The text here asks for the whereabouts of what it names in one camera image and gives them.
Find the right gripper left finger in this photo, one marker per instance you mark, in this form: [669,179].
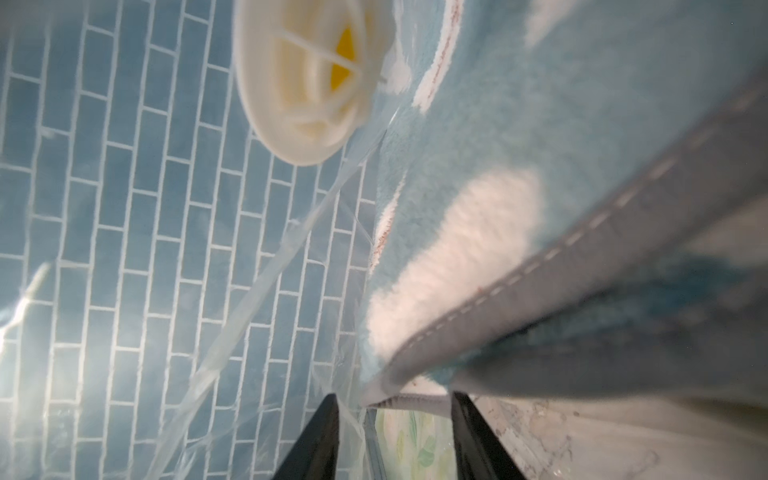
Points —
[314,454]

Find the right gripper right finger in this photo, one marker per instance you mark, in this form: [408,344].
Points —
[479,453]

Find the clear plastic vacuum bag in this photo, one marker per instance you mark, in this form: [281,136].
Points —
[177,301]

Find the light blue bear blanket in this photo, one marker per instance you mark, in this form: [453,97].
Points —
[572,203]

